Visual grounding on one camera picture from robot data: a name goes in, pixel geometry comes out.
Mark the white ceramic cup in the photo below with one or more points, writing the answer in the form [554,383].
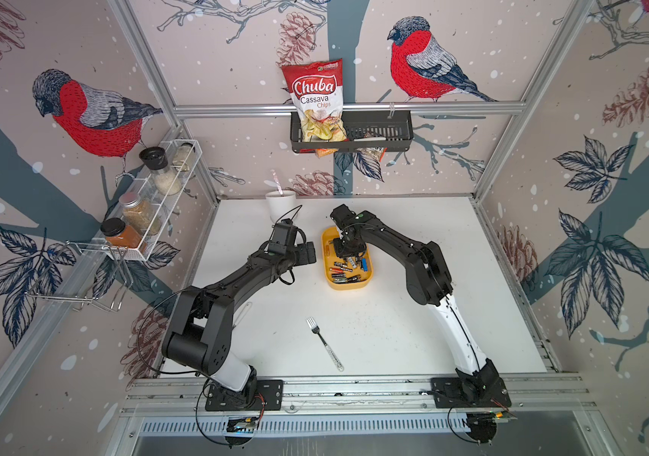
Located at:
[282,205]

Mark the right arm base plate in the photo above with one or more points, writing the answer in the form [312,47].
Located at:
[453,392]

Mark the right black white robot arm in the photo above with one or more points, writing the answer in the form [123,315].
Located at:
[429,282]

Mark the small clear spice jar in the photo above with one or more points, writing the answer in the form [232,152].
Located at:
[184,158]

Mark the silver metal fork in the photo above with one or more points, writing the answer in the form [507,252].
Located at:
[315,328]

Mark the red spice jar black lid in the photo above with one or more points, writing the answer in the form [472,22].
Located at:
[120,234]

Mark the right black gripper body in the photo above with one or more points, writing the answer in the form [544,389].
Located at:
[343,250]

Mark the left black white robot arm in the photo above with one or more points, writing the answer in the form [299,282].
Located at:
[199,331]

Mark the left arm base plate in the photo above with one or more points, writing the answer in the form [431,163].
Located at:
[260,395]

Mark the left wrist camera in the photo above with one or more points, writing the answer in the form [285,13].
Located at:
[283,237]

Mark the silver lid spice jar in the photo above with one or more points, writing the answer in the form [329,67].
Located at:
[141,214]

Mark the black wall basket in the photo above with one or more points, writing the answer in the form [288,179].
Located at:
[391,130]

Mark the wire rack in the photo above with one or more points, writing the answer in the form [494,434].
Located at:
[94,273]

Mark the red cassava chips bag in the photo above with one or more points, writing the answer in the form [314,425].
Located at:
[316,91]

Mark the yellow plastic storage box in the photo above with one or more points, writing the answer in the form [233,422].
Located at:
[338,279]

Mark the red battery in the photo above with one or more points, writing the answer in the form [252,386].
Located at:
[341,266]

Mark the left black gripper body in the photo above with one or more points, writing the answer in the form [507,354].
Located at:
[301,256]

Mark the clear acrylic spice rack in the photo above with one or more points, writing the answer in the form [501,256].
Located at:
[152,249]

